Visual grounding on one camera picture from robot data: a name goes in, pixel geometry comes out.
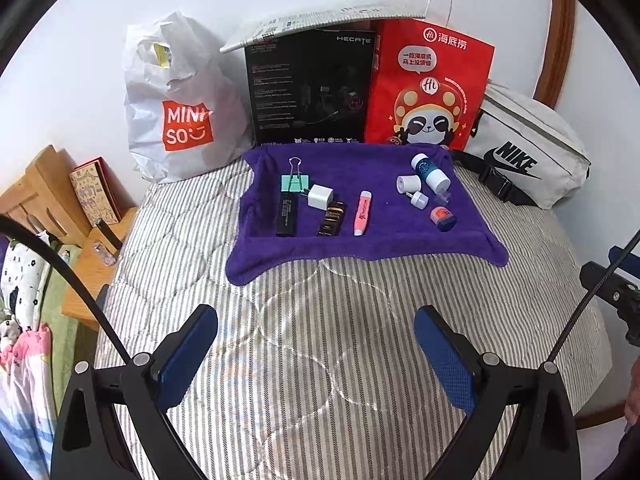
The black tube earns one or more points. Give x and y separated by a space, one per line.
287 215

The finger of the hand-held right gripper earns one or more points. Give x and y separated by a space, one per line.
620 255
600 280

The blue and white bottle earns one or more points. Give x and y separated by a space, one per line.
430 172

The white floral cloth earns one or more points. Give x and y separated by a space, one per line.
25 285

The purple towel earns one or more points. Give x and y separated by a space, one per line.
390 245

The black stick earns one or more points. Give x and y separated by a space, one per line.
107 235

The striped bedsheet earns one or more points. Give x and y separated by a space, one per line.
300 350

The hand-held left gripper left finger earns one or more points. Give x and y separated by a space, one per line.
187 360

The pink cloth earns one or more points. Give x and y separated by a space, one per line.
22 350

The clear plastic cap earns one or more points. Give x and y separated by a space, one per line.
444 196

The printed paper sheet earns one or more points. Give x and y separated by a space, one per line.
300 27

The person's right hand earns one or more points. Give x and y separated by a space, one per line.
634 395

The white waist bag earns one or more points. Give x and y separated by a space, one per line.
530 125

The small clear bottle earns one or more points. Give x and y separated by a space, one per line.
104 254

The black and gold lipstick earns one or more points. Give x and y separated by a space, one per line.
331 219

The green cloth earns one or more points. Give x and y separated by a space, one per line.
62 330

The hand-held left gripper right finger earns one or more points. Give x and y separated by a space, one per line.
447 360

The small white bottle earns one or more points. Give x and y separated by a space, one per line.
407 183
419 201

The orange lid lip balm jar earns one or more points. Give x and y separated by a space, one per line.
441 217

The curved wooden frame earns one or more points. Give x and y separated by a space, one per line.
562 35

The red paper bag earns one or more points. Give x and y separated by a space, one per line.
390 70

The black headphone box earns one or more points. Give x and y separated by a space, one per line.
280 105

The green binder clip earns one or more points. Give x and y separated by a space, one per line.
295 184

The white charger plug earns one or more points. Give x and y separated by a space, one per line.
320 196

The doodle cover notebook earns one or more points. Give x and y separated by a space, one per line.
92 192

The wooden bedside table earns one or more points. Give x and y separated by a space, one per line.
85 280

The wooden bed edge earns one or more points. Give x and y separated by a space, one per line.
600 415

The pink pen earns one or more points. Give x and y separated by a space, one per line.
362 212

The white plastic shopping bag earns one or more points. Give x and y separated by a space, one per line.
190 60

